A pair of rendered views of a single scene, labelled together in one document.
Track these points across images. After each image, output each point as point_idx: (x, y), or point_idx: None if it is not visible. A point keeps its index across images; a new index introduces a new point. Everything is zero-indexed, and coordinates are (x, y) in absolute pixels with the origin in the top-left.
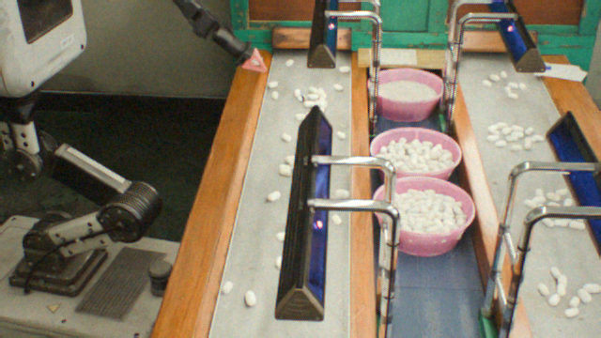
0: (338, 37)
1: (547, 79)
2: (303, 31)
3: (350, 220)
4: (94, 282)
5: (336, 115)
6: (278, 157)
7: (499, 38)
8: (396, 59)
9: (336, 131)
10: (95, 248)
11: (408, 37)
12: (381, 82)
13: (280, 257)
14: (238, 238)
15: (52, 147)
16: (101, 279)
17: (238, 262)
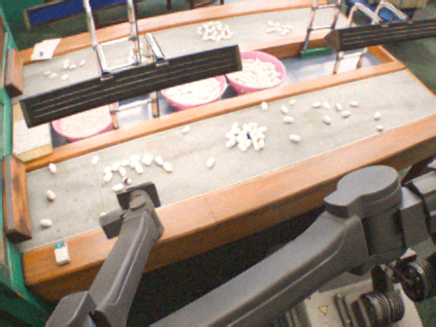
0: (17, 166)
1: (57, 51)
2: (15, 197)
3: (292, 92)
4: (360, 282)
5: (146, 146)
6: (239, 160)
7: (17, 66)
8: (37, 127)
9: (176, 137)
10: (347, 294)
11: (6, 120)
12: (67, 138)
13: (346, 112)
14: (343, 142)
15: (416, 260)
16: (355, 280)
17: (359, 133)
